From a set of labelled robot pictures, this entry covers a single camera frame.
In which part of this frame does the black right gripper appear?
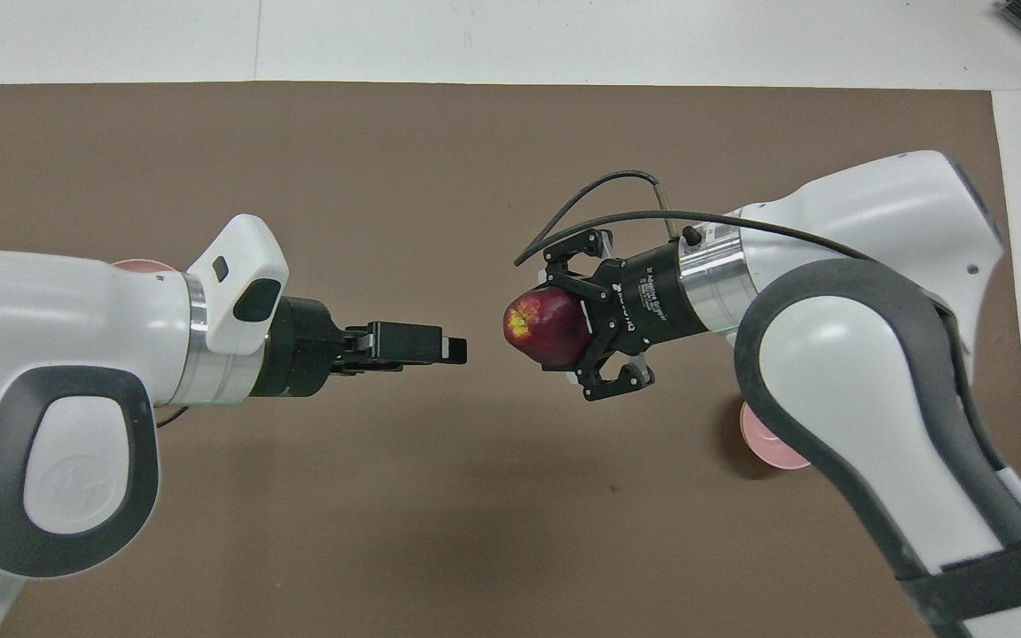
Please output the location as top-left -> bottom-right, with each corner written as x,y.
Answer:
543,228 -> 712,402

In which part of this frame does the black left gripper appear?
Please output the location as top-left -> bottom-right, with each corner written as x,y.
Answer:
252,297 -> 468,398

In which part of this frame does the dark red apple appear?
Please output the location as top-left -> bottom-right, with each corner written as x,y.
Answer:
502,288 -> 597,371

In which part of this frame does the pink bowl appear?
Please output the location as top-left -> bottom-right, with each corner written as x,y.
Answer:
738,399 -> 814,471

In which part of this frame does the brown table mat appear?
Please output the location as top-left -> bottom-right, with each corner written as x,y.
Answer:
0,82 -> 1021,638

